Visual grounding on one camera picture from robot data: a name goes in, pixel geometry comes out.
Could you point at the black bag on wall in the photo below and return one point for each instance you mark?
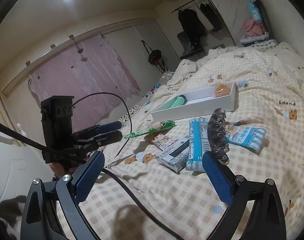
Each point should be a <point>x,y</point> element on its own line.
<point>155,58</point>

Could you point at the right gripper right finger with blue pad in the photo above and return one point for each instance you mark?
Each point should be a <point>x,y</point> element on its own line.
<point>218,180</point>

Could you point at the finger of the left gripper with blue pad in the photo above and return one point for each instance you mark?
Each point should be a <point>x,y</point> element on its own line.
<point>110,127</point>
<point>108,138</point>

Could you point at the brown cartoon snack bar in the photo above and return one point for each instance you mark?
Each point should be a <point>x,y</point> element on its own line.
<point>160,140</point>

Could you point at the grey white biscuit pack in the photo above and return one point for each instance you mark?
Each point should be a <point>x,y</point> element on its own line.
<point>176,155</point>

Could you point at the white shallow cardboard box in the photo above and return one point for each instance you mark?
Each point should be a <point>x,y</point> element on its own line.
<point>200,103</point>

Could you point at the person's left hand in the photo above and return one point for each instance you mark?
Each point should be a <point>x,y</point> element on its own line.
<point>59,171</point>

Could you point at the pink clothes pile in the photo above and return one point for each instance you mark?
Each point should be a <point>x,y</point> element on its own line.
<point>253,28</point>

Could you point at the pink lace curtain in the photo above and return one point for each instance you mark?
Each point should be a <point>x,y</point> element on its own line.
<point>97,76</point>

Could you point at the packaged bread bun yellow label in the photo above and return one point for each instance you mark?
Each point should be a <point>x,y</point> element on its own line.
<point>221,90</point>

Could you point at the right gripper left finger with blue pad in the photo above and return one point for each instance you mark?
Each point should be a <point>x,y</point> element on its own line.
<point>86,175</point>

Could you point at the blue white striped snack pack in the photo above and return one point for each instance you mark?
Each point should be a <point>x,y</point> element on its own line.
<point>198,144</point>

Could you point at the cream checkered bear duvet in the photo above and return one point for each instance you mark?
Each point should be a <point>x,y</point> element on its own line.
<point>136,197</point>

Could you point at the white bed footboard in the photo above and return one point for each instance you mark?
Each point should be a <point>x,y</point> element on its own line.
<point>6,136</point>

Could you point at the green wrapper snack stick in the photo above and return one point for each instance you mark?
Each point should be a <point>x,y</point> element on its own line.
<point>160,126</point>

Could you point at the black chair with clothes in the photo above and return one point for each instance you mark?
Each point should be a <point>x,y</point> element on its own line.
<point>189,49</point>

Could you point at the black hanging coat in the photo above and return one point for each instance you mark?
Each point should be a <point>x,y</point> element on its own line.
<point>192,26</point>

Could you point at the blue cartoon snack pack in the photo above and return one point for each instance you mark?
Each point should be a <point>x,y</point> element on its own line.
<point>246,136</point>

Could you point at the black clothes rail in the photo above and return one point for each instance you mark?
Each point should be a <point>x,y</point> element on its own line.
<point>184,5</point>

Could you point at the green tube black cap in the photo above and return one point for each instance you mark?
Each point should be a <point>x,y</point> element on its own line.
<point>175,102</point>

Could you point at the dark tortoiseshell hair claw clip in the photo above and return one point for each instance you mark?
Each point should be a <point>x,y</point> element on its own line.
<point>216,136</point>

